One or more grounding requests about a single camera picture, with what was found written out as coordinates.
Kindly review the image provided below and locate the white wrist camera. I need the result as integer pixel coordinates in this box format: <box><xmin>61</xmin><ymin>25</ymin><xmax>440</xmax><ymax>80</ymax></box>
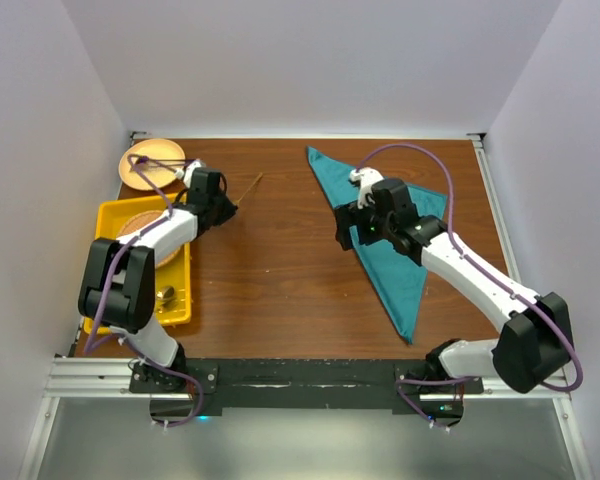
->
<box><xmin>175</xmin><ymin>159</ymin><xmax>206</xmax><ymax>186</ymax></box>
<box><xmin>349</xmin><ymin>167</ymin><xmax>384</xmax><ymax>209</ymax></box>

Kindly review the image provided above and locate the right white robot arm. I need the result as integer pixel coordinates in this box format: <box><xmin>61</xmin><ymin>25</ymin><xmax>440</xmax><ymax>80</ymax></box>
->
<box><xmin>334</xmin><ymin>168</ymin><xmax>575</xmax><ymax>393</ymax></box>

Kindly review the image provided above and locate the teal cloth napkin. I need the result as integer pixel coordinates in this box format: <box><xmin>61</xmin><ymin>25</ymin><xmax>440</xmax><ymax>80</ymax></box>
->
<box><xmin>306</xmin><ymin>146</ymin><xmax>427</xmax><ymax>342</ymax></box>

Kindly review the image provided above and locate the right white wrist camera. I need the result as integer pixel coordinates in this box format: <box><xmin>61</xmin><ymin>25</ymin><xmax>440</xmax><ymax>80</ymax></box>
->
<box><xmin>349</xmin><ymin>167</ymin><xmax>384</xmax><ymax>209</ymax></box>

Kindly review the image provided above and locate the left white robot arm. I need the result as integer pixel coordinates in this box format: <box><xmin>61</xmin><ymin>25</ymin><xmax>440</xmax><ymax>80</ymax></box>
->
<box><xmin>78</xmin><ymin>162</ymin><xmax>238</xmax><ymax>392</ymax></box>

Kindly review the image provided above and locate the purple spoon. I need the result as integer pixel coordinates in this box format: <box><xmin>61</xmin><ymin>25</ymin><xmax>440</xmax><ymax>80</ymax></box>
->
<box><xmin>135</xmin><ymin>156</ymin><xmax>195</xmax><ymax>169</ymax></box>

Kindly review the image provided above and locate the gold spoon green handle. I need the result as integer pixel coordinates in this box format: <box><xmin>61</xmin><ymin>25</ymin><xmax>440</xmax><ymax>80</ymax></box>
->
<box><xmin>156</xmin><ymin>285</ymin><xmax>177</xmax><ymax>304</ymax></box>

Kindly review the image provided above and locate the gold fork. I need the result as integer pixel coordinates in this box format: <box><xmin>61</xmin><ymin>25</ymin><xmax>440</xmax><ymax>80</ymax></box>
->
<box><xmin>235</xmin><ymin>172</ymin><xmax>264</xmax><ymax>207</ymax></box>

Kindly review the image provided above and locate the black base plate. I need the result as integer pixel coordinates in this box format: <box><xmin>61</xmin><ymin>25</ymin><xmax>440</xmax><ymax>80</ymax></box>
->
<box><xmin>128</xmin><ymin>357</ymin><xmax>484</xmax><ymax>426</ymax></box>

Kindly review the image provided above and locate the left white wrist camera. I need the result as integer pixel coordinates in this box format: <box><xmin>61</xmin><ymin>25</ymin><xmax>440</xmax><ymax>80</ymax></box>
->
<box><xmin>175</xmin><ymin>159</ymin><xmax>206</xmax><ymax>186</ymax></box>

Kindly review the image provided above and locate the orange woven round mat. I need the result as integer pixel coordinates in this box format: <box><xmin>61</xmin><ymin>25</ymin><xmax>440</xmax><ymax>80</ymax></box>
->
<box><xmin>116</xmin><ymin>210</ymin><xmax>181</xmax><ymax>268</ymax></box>

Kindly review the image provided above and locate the yellow plastic tray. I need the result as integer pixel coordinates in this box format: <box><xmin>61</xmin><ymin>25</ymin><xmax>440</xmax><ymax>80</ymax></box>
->
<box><xmin>95</xmin><ymin>196</ymin><xmax>191</xmax><ymax>327</ymax></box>

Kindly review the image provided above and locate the beige round plate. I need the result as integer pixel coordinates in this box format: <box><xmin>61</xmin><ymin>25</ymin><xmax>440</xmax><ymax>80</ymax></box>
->
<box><xmin>118</xmin><ymin>139</ymin><xmax>185</xmax><ymax>191</ymax></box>

